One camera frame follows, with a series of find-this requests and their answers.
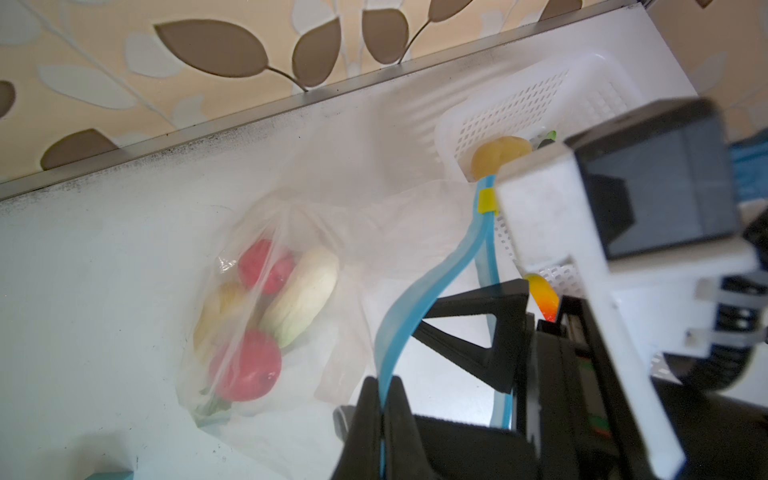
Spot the white plastic basket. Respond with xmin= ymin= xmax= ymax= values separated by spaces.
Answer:
xmin=433 ymin=50 xmax=655 ymax=301

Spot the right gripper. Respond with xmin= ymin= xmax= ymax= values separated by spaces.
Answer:
xmin=380 ymin=279 xmax=767 ymax=479

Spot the green leafy vegetable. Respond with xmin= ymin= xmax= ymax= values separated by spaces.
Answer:
xmin=192 ymin=394 xmax=232 ymax=426

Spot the clear zip top bag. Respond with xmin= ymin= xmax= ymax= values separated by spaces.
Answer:
xmin=177 ymin=177 xmax=499 ymax=479

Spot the red yellow mango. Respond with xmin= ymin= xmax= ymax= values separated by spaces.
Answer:
xmin=524 ymin=273 xmax=560 ymax=323

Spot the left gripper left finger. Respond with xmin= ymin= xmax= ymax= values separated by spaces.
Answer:
xmin=331 ymin=377 xmax=382 ymax=480

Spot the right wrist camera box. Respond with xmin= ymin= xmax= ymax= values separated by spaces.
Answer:
xmin=496 ymin=97 xmax=767 ymax=479

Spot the small red apple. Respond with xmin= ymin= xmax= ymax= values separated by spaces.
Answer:
xmin=237 ymin=239 xmax=295 ymax=295

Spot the teal block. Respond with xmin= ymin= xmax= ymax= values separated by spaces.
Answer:
xmin=85 ymin=471 xmax=134 ymax=480

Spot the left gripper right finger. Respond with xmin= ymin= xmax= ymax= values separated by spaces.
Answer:
xmin=383 ymin=376 xmax=435 ymax=480

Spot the yellow potato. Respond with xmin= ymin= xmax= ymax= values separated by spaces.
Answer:
xmin=471 ymin=136 xmax=533 ymax=180
xmin=192 ymin=282 xmax=247 ymax=353

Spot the white green cucumber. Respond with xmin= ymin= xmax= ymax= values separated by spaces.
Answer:
xmin=258 ymin=246 xmax=340 ymax=349

